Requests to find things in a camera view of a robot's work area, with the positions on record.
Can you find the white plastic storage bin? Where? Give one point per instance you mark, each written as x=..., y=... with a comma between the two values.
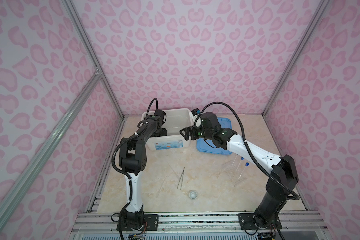
x=177, y=119

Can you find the metal tweezers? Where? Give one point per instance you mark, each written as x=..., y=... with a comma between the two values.
x=179, y=186

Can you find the small round glass dish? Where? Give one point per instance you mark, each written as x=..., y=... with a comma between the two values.
x=193, y=195

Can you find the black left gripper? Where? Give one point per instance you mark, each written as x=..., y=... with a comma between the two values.
x=164, y=132

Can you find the left rear corner post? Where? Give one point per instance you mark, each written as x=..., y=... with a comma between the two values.
x=79, y=27

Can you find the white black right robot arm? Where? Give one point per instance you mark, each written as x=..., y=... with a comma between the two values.
x=281, y=171

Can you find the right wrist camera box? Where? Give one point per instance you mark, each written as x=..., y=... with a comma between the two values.
x=196, y=112

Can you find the aluminium corner frame post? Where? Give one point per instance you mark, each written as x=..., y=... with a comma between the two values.
x=318, y=15

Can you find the blue plastic bin lid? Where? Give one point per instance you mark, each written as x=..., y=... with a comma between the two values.
x=208, y=146

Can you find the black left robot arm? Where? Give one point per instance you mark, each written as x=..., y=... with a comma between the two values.
x=133, y=160

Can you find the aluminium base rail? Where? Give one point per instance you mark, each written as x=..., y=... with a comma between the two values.
x=291, y=225

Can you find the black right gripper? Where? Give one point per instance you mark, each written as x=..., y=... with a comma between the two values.
x=187, y=131

